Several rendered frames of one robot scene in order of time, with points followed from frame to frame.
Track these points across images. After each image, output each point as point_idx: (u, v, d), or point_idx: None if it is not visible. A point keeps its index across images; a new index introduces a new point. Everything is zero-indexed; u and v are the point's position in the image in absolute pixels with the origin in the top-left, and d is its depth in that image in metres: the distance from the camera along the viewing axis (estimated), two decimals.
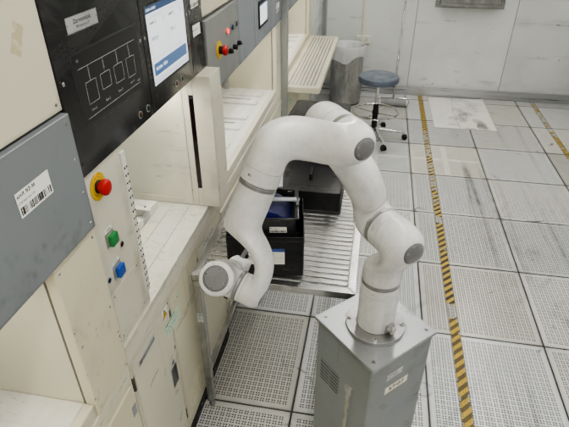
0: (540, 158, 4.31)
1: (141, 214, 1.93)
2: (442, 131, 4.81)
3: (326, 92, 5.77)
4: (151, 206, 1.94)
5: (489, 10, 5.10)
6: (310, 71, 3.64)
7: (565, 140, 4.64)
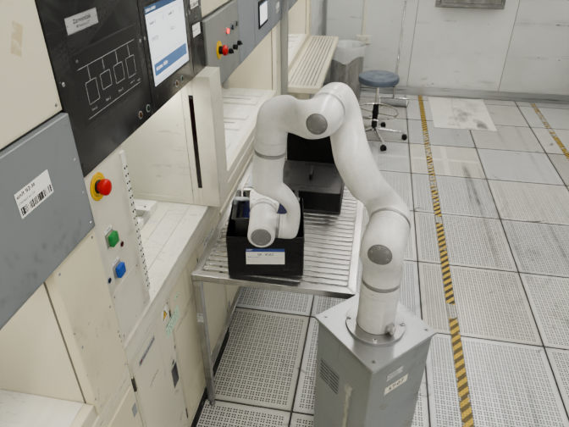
0: (540, 158, 4.31)
1: (141, 214, 1.93)
2: (442, 131, 4.81)
3: None
4: (151, 206, 1.94)
5: (489, 10, 5.10)
6: (310, 71, 3.64)
7: (565, 140, 4.64)
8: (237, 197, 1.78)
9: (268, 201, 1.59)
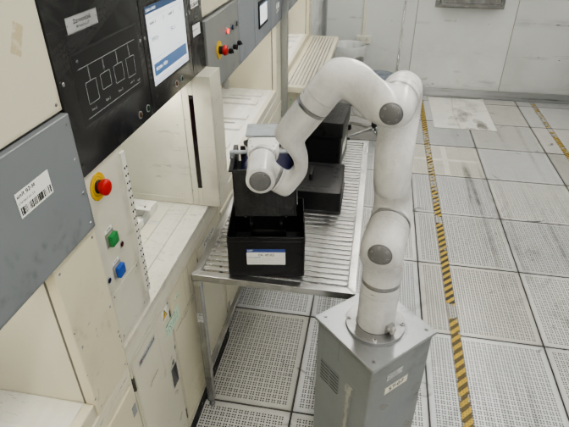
0: (540, 158, 4.31)
1: (141, 214, 1.93)
2: (442, 131, 4.81)
3: None
4: (151, 206, 1.94)
5: (489, 10, 5.10)
6: (310, 71, 3.64)
7: (565, 140, 4.64)
8: (234, 150, 1.68)
9: (267, 146, 1.49)
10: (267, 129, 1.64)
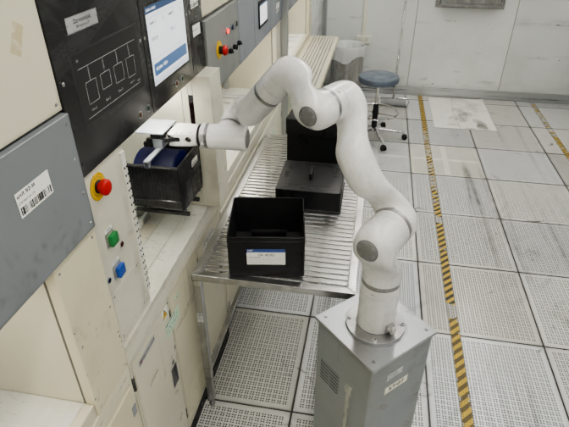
0: (540, 158, 4.31)
1: (141, 214, 1.93)
2: (442, 131, 4.81)
3: None
4: None
5: (489, 10, 5.10)
6: None
7: (565, 140, 4.64)
8: (146, 159, 1.63)
9: (205, 123, 1.65)
10: (156, 124, 1.68)
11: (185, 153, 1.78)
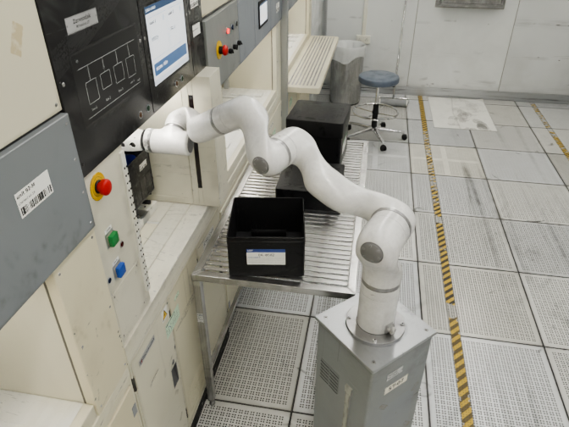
0: (540, 158, 4.31)
1: (141, 214, 1.93)
2: (442, 131, 4.81)
3: (326, 92, 5.77)
4: (151, 206, 1.94)
5: (489, 10, 5.10)
6: (310, 71, 3.64)
7: (565, 140, 4.64)
8: None
9: (150, 128, 1.71)
10: None
11: (134, 158, 1.83)
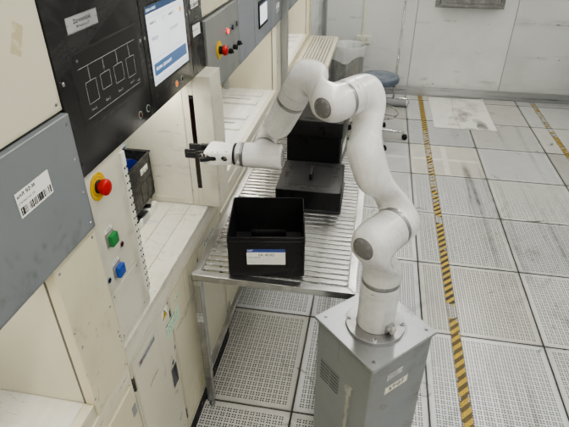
0: (540, 158, 4.31)
1: (141, 214, 1.93)
2: (442, 131, 4.81)
3: None
4: (151, 206, 1.94)
5: (489, 10, 5.10)
6: None
7: (565, 140, 4.64)
8: None
9: (240, 141, 1.67)
10: None
11: (135, 162, 1.84)
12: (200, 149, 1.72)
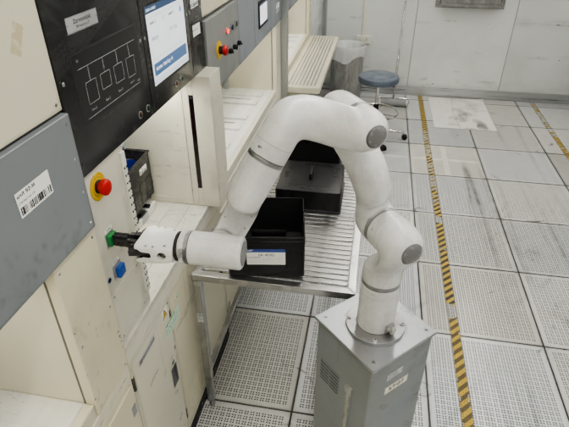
0: (540, 158, 4.31)
1: (140, 214, 1.93)
2: (442, 131, 4.81)
3: (326, 92, 5.77)
4: (150, 206, 1.94)
5: (489, 10, 5.10)
6: (310, 71, 3.64)
7: (565, 140, 4.64)
8: None
9: (185, 230, 1.21)
10: None
11: (134, 162, 1.84)
12: None
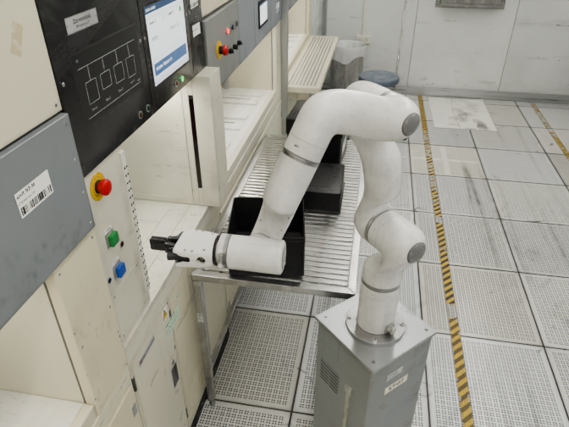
0: (540, 158, 4.31)
1: None
2: (442, 131, 4.81)
3: None
4: None
5: (489, 10, 5.10)
6: (310, 71, 3.64)
7: (565, 140, 4.64)
8: None
9: (224, 233, 1.19)
10: None
11: None
12: None
